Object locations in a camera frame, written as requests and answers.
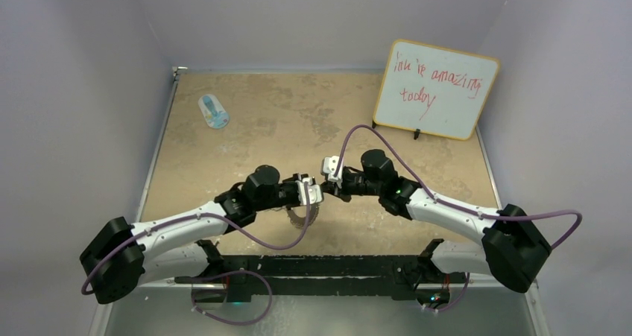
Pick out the metal disc with keyrings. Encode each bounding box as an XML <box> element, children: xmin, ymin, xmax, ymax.
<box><xmin>285</xmin><ymin>205</ymin><xmax>320</xmax><ymax>229</ymax></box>

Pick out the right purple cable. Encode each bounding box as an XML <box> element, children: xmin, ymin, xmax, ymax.
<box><xmin>336</xmin><ymin>124</ymin><xmax>584</xmax><ymax>314</ymax></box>

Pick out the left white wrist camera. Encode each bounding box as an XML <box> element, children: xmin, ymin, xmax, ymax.
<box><xmin>296</xmin><ymin>174</ymin><xmax>323</xmax><ymax>206</ymax></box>

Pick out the blue white blister package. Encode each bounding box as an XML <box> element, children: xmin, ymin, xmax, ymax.
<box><xmin>198</xmin><ymin>94</ymin><xmax>230</xmax><ymax>130</ymax></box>

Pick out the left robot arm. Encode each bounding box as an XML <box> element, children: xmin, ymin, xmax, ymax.
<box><xmin>79</xmin><ymin>165</ymin><xmax>323</xmax><ymax>304</ymax></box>

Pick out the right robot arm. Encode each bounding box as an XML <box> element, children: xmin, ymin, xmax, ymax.
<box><xmin>321</xmin><ymin>149</ymin><xmax>552</xmax><ymax>293</ymax></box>

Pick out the black base beam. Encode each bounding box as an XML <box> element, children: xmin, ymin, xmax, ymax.
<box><xmin>174</xmin><ymin>239</ymin><xmax>466</xmax><ymax>305</ymax></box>

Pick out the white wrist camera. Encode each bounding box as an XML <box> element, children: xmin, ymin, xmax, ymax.
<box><xmin>296</xmin><ymin>174</ymin><xmax>323</xmax><ymax>206</ymax></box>
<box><xmin>320</xmin><ymin>155</ymin><xmax>343</xmax><ymax>185</ymax></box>

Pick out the whiteboard with yellow frame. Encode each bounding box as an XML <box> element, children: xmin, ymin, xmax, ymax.
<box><xmin>372</xmin><ymin>39</ymin><xmax>501</xmax><ymax>140</ymax></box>

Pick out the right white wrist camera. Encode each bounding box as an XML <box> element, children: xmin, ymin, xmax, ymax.
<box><xmin>320</xmin><ymin>155</ymin><xmax>343</xmax><ymax>185</ymax></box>

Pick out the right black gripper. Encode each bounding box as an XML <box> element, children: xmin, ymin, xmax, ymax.
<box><xmin>319</xmin><ymin>171</ymin><xmax>383</xmax><ymax>203</ymax></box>

